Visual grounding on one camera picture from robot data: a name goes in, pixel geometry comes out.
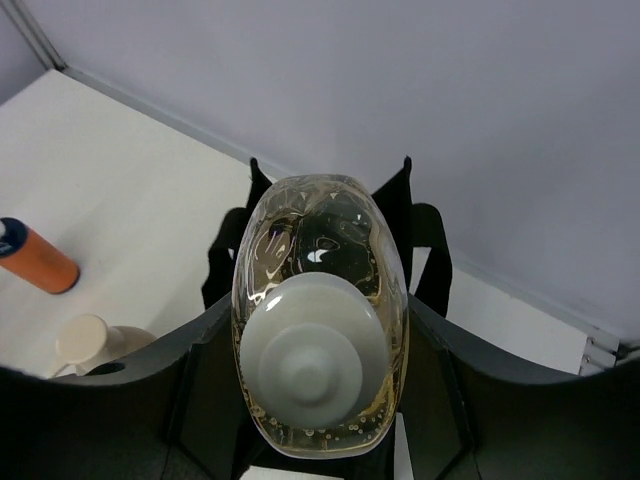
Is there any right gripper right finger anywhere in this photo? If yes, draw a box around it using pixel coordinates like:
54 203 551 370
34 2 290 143
400 297 639 479

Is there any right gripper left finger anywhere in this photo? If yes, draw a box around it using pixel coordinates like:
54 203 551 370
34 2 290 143
1 298 265 479

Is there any beige pump bottle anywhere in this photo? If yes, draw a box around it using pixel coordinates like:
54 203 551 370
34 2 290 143
50 314 156 378

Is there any clear yellow soap bottle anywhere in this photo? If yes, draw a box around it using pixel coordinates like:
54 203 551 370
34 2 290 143
230 172 411 460

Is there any black canvas bag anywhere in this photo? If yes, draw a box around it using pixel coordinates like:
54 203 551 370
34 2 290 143
200 155 454 471

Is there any orange bottle blue pump top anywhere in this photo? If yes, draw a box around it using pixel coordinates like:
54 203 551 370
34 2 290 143
1 217 81 295

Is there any left aluminium corner post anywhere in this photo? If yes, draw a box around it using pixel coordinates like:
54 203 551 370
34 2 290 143
1 0 68 72

